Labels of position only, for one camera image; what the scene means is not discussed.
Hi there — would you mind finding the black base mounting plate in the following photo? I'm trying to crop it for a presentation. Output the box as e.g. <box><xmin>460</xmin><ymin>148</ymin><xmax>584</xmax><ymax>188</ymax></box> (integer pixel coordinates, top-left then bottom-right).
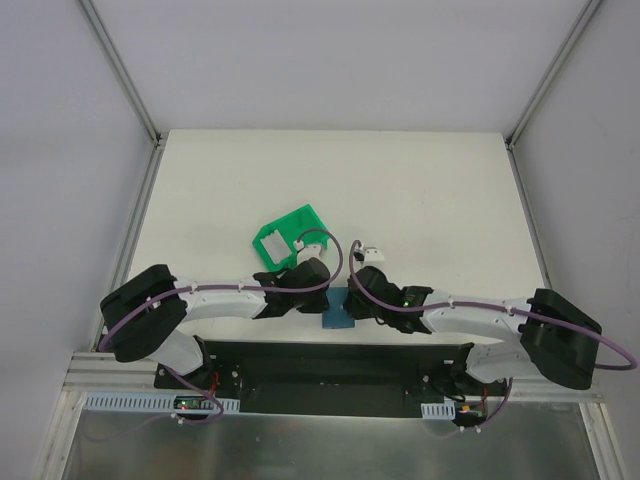
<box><xmin>153</xmin><ymin>339</ymin><xmax>512</xmax><ymax>423</ymax></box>

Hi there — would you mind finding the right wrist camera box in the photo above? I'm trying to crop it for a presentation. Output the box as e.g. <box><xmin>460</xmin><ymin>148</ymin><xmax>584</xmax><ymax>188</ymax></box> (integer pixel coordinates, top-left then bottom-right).
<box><xmin>361</xmin><ymin>247</ymin><xmax>385</xmax><ymax>268</ymax></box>

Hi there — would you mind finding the aluminium front rail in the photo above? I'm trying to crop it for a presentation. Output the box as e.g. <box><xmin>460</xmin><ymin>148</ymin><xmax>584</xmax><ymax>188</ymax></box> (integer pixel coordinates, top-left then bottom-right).
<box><xmin>62</xmin><ymin>352</ymin><xmax>605</xmax><ymax>403</ymax></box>

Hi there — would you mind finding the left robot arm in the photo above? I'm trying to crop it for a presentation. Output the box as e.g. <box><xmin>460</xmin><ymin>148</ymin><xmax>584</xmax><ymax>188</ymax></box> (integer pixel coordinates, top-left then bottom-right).
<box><xmin>99</xmin><ymin>258</ymin><xmax>331</xmax><ymax>391</ymax></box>

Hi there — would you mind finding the right aluminium frame post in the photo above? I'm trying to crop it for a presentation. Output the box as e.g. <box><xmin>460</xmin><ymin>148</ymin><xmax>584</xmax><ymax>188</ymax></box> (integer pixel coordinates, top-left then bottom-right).
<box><xmin>505</xmin><ymin>0</ymin><xmax>606</xmax><ymax>151</ymax></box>

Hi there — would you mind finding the aluminium frame post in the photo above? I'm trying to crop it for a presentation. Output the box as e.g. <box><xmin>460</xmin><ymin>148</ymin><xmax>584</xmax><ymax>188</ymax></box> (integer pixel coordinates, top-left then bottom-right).
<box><xmin>505</xmin><ymin>0</ymin><xmax>606</xmax><ymax>151</ymax></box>
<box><xmin>75</xmin><ymin>0</ymin><xmax>163</xmax><ymax>145</ymax></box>

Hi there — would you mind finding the green plastic bin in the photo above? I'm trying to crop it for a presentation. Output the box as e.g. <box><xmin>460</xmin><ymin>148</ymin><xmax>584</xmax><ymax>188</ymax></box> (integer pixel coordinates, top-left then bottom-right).
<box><xmin>252</xmin><ymin>204</ymin><xmax>329</xmax><ymax>272</ymax></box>

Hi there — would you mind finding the white cable duct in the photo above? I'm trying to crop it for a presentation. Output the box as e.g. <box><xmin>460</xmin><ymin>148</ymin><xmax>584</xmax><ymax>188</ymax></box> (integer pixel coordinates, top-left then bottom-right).
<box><xmin>420</xmin><ymin>401</ymin><xmax>456</xmax><ymax>421</ymax></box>
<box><xmin>84</xmin><ymin>392</ymin><xmax>241</xmax><ymax>415</ymax></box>

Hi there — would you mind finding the left aluminium frame post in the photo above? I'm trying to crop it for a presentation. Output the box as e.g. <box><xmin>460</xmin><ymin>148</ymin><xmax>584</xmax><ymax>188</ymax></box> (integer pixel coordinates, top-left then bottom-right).
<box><xmin>75</xmin><ymin>0</ymin><xmax>163</xmax><ymax>145</ymax></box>

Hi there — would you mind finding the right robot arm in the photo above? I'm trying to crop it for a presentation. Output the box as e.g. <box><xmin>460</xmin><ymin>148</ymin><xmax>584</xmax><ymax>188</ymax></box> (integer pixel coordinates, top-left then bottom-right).
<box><xmin>344</xmin><ymin>266</ymin><xmax>602</xmax><ymax>395</ymax></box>

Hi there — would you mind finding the right white cable duct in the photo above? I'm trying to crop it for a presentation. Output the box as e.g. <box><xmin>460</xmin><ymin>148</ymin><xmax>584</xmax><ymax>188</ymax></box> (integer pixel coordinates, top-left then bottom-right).
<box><xmin>420</xmin><ymin>401</ymin><xmax>456</xmax><ymax>421</ymax></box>

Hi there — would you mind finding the blue leather card holder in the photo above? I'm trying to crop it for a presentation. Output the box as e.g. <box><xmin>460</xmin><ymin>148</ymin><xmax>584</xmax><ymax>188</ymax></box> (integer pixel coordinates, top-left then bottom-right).
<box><xmin>321</xmin><ymin>287</ymin><xmax>355</xmax><ymax>330</ymax></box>

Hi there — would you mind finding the left white cable duct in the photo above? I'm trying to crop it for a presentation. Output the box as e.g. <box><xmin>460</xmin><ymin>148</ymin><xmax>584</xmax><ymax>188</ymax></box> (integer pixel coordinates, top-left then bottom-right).
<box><xmin>84</xmin><ymin>392</ymin><xmax>241</xmax><ymax>415</ymax></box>

